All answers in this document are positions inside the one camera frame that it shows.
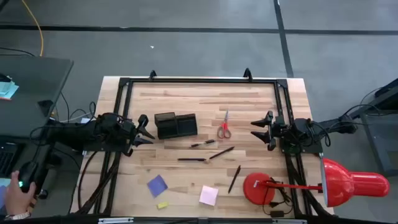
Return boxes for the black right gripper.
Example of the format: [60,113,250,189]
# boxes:
[250,110,294,152]

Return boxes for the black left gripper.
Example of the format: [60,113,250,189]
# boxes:
[119,114,155,157]

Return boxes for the red handled scissors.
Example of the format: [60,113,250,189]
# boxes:
[216,109,233,139]

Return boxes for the black mesh desk organizer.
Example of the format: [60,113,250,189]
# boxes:
[154,111,198,140]

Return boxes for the purple sticky note pad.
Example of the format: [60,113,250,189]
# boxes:
[146,174,169,198]

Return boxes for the clear pen with black grip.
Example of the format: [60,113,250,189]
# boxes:
[190,139,216,148]

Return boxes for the pink sticky note pad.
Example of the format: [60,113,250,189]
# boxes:
[198,185,220,207]

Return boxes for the grey computer desk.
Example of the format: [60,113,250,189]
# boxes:
[0,136,55,218]

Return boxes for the red desk lamp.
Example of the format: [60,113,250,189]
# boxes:
[243,157,391,208]

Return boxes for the dark grey side desk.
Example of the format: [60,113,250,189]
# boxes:
[0,55,75,139]

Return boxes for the black equipment cart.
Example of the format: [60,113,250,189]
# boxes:
[343,77,398,177]

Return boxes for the black computer mouse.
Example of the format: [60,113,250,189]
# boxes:
[17,160,40,194]

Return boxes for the black keyboard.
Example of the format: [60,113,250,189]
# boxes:
[0,142,19,178]

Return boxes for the person's hand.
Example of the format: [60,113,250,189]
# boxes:
[4,170,37,216]

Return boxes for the stack of teal papers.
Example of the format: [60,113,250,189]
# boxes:
[0,73,20,101]

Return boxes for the person's wristwatch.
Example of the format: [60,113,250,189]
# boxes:
[2,210,32,222]

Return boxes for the black floor cable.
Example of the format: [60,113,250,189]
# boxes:
[57,91,97,125]

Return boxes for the black aluminium table frame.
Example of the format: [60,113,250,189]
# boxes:
[74,77,333,218]

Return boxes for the black lamp power cord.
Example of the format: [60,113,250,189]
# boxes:
[262,177,295,218]

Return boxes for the black triangular desk bracket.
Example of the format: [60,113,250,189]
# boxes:
[37,99,55,118]

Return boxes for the yellow cable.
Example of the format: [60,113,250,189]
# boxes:
[21,0,44,57]

